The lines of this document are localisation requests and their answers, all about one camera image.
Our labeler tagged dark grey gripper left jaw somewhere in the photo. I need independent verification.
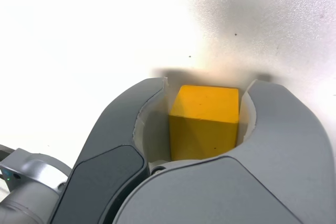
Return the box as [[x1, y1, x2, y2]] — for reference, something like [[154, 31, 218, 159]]
[[48, 76, 173, 224]]

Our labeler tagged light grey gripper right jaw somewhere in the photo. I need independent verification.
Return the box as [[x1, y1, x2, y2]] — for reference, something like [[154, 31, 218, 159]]
[[111, 78, 330, 224]]

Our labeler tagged yellow cube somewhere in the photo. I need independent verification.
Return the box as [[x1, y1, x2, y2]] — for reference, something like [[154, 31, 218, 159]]
[[169, 84, 241, 161]]

